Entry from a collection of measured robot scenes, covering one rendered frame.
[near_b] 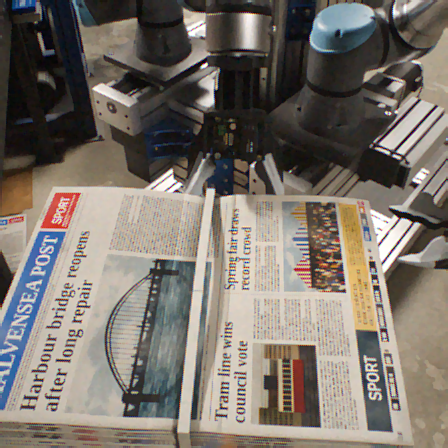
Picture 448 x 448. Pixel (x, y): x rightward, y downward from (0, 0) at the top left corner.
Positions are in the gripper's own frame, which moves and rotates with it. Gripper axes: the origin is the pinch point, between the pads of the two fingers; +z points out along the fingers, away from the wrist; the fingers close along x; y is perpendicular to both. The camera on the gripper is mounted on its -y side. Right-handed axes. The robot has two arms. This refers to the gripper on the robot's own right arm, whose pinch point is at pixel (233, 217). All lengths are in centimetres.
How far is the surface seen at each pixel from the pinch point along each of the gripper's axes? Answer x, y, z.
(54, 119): -85, -169, 3
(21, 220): -87, -130, 39
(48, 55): -106, -221, -26
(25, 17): -76, -122, -36
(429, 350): 62, -86, 65
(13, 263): -83, -111, 50
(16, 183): -96, -149, 29
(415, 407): 54, -69, 75
